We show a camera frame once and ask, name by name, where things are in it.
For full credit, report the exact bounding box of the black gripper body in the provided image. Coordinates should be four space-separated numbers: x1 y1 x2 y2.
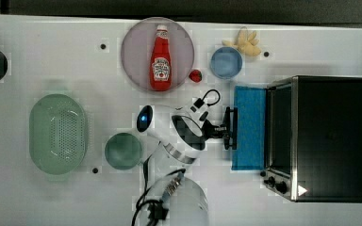
202 120 228 139

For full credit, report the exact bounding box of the oven door with black handle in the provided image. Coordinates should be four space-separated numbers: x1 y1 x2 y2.
231 86 266 170

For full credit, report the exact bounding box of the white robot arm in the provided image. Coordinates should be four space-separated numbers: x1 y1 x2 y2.
131 102 234 226

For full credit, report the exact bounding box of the black toaster oven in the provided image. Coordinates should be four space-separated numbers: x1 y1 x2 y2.
262 75 362 203

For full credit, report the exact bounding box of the small red strawberry toy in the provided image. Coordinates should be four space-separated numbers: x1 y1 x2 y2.
189 70 203 83

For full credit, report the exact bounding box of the blue bowl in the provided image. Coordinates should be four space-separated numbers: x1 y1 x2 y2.
210 47 242 79

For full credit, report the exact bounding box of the red ketchup bottle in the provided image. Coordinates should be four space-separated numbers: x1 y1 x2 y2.
149 24 172 91

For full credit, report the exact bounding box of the green mug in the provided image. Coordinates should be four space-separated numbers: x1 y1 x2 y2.
105 133 142 170

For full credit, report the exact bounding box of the yellow toy banana bunch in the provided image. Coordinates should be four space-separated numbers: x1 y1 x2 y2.
222 26 261 57

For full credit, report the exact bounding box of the green plastic colander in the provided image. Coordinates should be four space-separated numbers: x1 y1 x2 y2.
29 94 88 175

